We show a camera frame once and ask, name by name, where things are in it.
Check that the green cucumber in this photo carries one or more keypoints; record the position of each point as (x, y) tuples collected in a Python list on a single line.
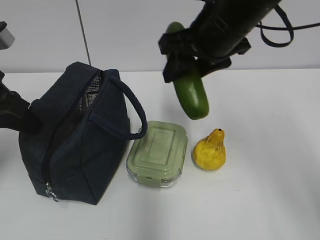
[(191, 93)]

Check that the green lid glass container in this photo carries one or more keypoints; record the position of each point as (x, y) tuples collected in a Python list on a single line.
[(158, 158)]

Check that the dark navy lunch bag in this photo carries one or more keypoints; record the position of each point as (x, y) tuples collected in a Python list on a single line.
[(89, 115)]

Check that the yellow pear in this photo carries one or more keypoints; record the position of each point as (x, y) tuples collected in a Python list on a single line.
[(209, 153)]

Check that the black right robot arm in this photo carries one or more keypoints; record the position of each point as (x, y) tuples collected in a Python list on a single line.
[(255, 9)]

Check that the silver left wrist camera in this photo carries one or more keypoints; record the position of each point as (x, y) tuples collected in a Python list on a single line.
[(6, 38)]

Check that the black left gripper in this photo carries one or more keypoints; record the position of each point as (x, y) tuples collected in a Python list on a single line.
[(15, 113)]

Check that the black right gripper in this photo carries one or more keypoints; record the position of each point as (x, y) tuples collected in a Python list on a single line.
[(212, 38)]

